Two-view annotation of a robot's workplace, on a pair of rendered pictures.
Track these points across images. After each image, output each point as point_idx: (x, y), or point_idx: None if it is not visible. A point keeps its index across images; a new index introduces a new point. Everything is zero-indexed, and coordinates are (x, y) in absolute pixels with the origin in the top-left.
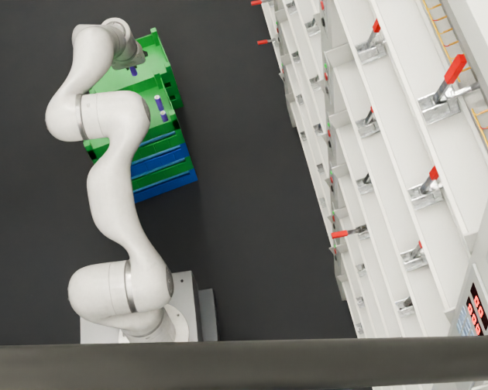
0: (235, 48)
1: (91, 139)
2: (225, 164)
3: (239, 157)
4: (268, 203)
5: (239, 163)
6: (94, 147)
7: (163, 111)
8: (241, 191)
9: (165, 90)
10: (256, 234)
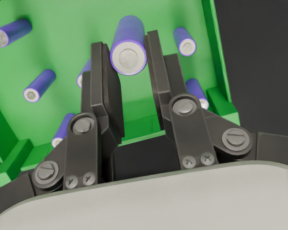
0: None
1: (8, 103)
2: (235, 18)
3: (259, 7)
4: (279, 91)
5: (257, 19)
6: (25, 167)
7: (204, 100)
8: (248, 68)
9: (213, 9)
10: (253, 129)
